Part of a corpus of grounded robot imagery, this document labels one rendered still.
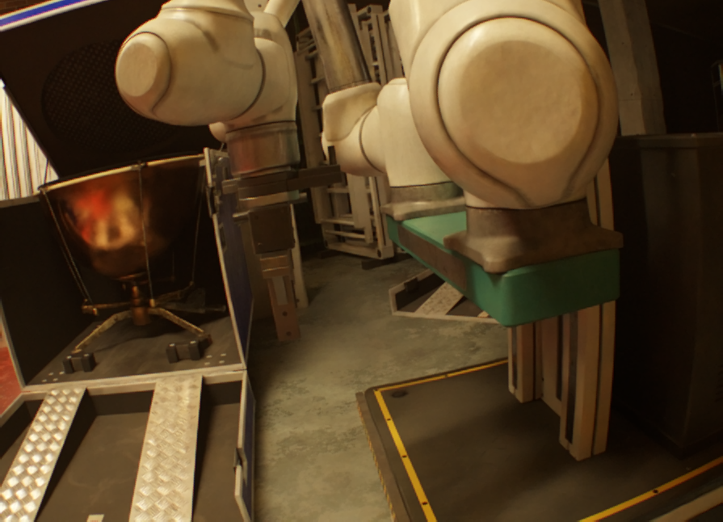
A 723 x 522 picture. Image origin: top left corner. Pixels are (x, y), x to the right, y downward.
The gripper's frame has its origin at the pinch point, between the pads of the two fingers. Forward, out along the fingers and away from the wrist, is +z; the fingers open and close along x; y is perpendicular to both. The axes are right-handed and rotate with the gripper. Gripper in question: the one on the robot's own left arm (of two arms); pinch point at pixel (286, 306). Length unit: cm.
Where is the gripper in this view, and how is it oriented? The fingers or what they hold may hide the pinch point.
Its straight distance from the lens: 69.2
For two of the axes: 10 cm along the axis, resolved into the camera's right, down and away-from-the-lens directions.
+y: -9.8, 1.5, -1.1
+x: 1.4, 1.6, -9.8
